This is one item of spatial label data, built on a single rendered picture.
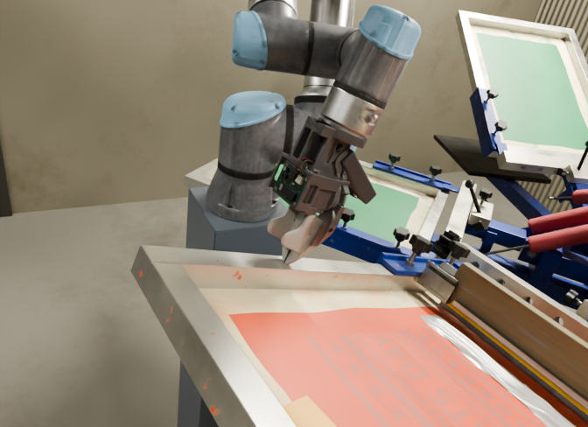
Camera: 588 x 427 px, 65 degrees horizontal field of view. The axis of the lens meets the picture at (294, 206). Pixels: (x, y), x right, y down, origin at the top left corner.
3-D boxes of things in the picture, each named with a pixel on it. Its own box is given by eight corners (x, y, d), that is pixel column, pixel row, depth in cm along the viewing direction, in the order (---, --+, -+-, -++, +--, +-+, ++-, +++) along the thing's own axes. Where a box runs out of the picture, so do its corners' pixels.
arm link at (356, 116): (356, 97, 65) (397, 116, 60) (342, 127, 66) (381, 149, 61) (321, 80, 60) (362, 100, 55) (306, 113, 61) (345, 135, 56)
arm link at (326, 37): (306, 21, 71) (318, 18, 61) (375, 31, 73) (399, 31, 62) (299, 73, 73) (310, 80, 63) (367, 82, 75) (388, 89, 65)
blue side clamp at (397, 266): (382, 297, 86) (400, 266, 84) (364, 282, 89) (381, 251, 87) (458, 297, 106) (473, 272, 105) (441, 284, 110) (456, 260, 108)
